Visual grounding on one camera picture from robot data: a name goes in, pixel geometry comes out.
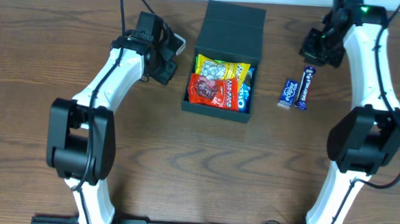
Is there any blue Eclipse mint box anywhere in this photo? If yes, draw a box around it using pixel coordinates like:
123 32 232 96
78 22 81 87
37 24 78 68
278 78 299 108

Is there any purple Dairy Milk bar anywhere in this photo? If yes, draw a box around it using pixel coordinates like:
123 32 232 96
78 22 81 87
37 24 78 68
295 66 316 110

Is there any yellow Hacks candy bag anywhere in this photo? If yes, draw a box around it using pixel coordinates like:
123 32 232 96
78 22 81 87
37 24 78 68
193 53 251 84

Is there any blue Oreo cookie pack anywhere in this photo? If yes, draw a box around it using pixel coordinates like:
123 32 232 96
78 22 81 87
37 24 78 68
238 67 254 113

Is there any red Hacks candy bag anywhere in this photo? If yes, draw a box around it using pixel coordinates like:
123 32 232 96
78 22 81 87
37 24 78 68
187 73 238 111

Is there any Haribo gummy worms bag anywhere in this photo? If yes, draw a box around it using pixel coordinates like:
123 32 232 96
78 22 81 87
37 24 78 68
195 54 226 70

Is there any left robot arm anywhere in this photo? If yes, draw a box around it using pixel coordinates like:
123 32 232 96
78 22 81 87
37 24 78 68
31 12 186 224

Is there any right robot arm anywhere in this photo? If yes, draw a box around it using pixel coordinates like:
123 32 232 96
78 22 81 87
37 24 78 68
300 0 400 224

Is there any dark green open box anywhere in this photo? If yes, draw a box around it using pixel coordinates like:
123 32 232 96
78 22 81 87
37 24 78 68
181 0 266 123

